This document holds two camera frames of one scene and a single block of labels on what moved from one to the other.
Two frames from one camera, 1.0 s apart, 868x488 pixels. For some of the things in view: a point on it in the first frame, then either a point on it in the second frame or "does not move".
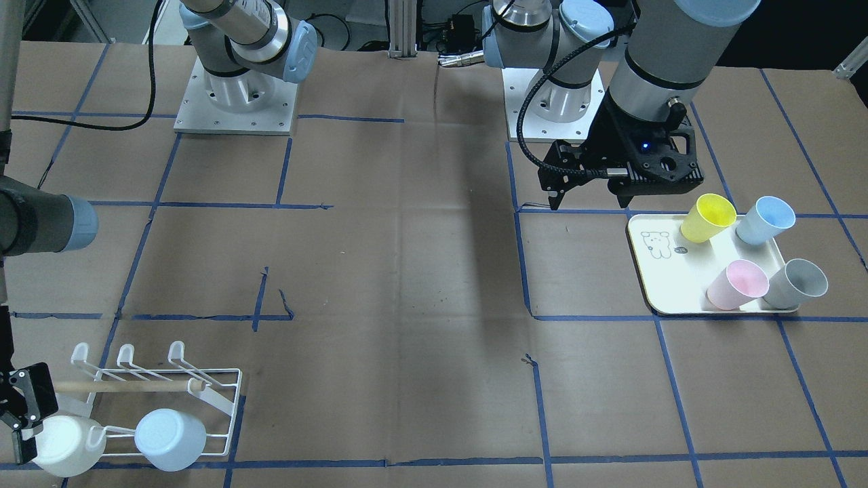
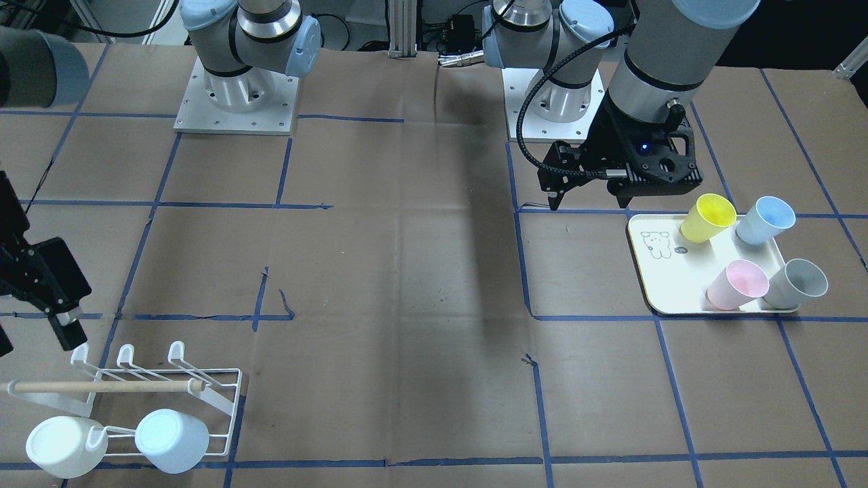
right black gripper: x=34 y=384 -> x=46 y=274
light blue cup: x=170 y=440 does not move
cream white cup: x=70 y=445 does not move
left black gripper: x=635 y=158 does not move
